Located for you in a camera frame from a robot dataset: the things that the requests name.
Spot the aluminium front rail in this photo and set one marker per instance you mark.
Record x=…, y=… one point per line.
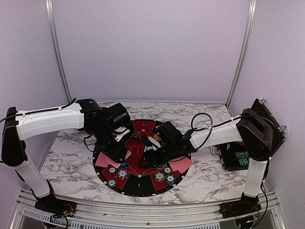
x=103, y=215

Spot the face up playing card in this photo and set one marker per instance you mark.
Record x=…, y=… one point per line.
x=154, y=142

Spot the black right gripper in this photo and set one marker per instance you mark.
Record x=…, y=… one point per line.
x=155, y=162

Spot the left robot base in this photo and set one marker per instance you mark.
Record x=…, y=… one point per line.
x=56, y=206

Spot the red playing card deck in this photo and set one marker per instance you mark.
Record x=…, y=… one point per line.
x=128, y=154

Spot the blue small blind button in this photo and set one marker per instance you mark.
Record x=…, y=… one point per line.
x=125, y=164

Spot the red brown poker chip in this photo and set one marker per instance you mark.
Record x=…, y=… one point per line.
x=112, y=170
x=167, y=170

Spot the right aluminium frame post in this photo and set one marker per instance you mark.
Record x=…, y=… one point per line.
x=245, y=45

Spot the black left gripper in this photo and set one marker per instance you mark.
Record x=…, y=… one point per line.
x=116, y=153

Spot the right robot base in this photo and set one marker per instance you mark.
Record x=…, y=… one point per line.
x=242, y=210

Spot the round red black poker mat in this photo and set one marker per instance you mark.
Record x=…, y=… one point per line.
x=140, y=182

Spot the left aluminium frame post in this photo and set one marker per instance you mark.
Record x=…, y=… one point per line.
x=56, y=48

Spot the aluminium frame post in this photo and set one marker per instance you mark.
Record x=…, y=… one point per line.
x=56, y=48
x=245, y=45

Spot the single red playing card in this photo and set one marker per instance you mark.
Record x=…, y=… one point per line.
x=104, y=161

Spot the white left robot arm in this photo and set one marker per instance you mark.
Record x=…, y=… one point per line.
x=42, y=124

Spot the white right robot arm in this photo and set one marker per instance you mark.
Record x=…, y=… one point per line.
x=224, y=133

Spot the black poker chip case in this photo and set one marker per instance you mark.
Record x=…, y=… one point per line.
x=261, y=138

